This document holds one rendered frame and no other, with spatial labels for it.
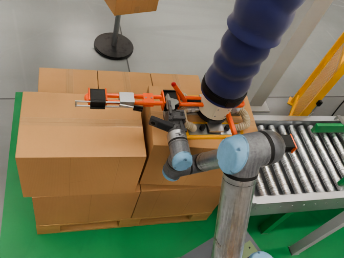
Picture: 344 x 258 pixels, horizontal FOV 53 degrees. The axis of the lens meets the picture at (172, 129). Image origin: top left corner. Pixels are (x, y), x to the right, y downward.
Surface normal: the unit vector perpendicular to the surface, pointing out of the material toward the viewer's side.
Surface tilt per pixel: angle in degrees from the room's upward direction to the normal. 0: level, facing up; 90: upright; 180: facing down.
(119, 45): 0
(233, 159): 82
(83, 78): 0
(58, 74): 0
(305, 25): 90
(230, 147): 82
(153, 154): 90
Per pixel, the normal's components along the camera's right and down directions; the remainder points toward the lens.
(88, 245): 0.24, -0.59
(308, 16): 0.18, 0.80
